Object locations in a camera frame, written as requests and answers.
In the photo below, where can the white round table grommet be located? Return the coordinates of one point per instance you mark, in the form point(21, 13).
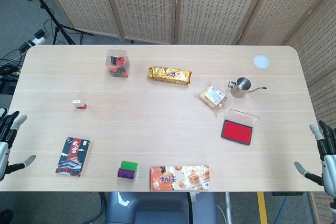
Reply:
point(261, 61)

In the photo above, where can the grey robot torso base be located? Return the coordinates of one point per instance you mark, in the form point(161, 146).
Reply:
point(157, 208)

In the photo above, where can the clear box of red-black items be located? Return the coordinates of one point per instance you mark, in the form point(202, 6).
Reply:
point(118, 64)

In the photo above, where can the red ink pad clear lid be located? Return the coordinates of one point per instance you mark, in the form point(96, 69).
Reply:
point(236, 130)

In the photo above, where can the white power strip with plugs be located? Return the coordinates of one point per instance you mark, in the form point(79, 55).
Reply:
point(36, 41)

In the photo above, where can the dark box with palace print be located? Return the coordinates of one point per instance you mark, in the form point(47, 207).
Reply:
point(72, 157)

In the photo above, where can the green and purple toy block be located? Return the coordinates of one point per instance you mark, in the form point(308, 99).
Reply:
point(127, 170)

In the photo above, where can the clear bag of biscuits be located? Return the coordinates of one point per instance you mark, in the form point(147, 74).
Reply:
point(213, 97)

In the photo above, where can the black tripod stand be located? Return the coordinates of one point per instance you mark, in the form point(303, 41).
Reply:
point(58, 26)

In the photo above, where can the orange egg roll snack package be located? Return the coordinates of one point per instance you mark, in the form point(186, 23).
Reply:
point(179, 178)

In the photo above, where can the red and white block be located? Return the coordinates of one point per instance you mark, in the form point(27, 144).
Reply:
point(78, 103)

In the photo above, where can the gold foil snack package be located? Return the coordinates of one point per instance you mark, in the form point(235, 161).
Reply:
point(169, 75)

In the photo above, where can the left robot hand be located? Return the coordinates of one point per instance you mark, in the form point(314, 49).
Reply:
point(4, 153)

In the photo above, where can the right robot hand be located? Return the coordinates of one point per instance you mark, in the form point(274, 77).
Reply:
point(330, 166)

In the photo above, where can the steel long-spout pot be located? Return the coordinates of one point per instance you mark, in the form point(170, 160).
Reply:
point(241, 87)

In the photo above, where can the metal table leg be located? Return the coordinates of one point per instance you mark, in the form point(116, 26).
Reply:
point(228, 205)

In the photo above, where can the woven folding screen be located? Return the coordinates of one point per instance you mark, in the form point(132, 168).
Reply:
point(147, 3)

